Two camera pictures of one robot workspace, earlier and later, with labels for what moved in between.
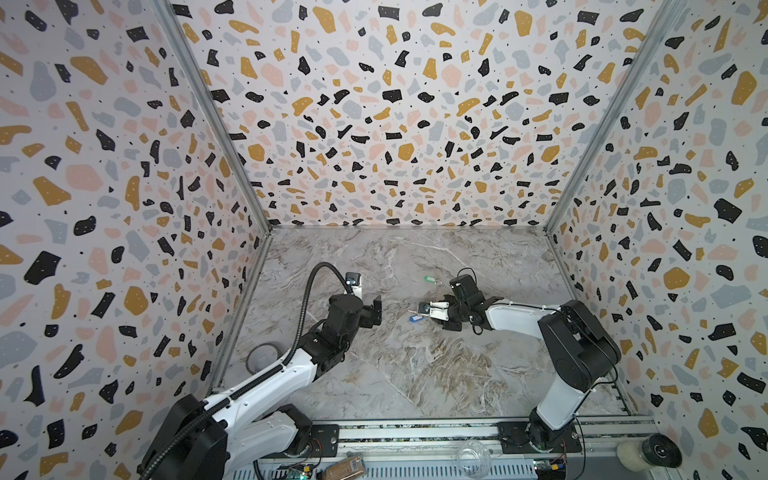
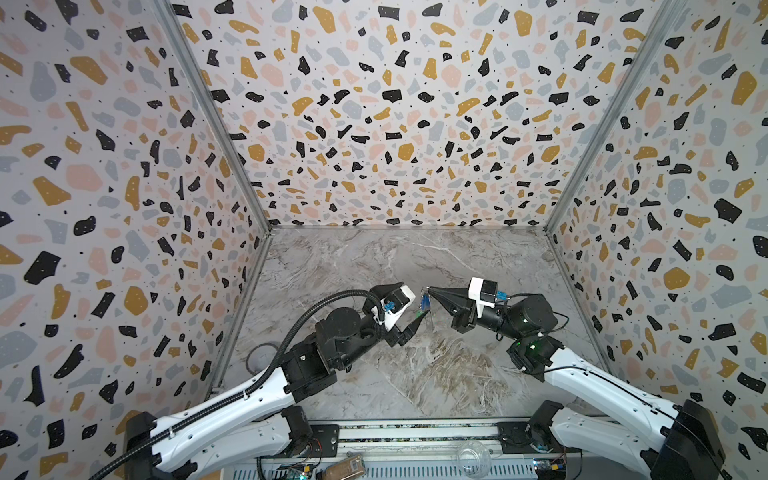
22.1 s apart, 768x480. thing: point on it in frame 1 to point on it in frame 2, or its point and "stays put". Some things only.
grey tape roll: (260, 356) stays put
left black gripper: (370, 310) to (397, 336)
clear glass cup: (474, 460) stays put
